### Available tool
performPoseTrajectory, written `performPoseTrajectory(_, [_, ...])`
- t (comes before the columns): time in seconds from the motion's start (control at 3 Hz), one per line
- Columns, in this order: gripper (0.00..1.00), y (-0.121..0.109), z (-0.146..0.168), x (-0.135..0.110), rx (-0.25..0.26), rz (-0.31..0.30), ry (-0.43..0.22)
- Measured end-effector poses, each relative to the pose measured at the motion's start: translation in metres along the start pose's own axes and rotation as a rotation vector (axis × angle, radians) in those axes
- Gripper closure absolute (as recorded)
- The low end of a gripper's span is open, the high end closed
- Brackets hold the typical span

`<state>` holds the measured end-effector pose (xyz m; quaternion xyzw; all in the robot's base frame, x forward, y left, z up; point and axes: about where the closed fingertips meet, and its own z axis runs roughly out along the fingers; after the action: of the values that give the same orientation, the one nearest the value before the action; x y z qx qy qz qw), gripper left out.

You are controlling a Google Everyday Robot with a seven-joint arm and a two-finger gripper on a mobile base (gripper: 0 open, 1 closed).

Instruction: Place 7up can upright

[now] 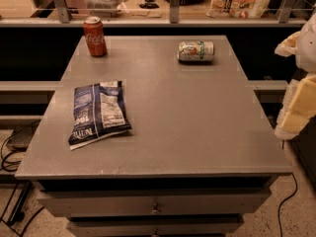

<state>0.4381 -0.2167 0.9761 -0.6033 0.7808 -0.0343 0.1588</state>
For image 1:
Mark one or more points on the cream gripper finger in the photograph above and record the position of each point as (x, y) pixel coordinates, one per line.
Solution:
(288, 46)
(298, 107)

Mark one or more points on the silver green 7up can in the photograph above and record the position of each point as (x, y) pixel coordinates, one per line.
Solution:
(196, 50)

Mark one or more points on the red coca-cola can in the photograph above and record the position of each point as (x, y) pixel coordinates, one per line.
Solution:
(94, 36)

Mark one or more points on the colourful snack bag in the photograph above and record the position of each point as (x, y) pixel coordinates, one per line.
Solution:
(241, 9)

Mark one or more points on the grey upper drawer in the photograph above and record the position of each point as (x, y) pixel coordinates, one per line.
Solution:
(155, 203)

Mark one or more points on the grey drawer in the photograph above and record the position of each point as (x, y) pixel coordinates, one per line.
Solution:
(151, 227)
(155, 203)

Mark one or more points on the clear plastic container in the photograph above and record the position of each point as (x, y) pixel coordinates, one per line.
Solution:
(103, 8)

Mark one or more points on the blue white chip bag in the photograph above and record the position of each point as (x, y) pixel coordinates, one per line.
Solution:
(98, 112)

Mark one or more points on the grey metal railing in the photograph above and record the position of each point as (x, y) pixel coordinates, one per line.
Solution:
(72, 13)

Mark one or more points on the grey lower drawer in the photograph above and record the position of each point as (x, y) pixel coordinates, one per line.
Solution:
(151, 227)

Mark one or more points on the dark power adapter box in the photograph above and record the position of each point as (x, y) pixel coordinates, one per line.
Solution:
(21, 138)

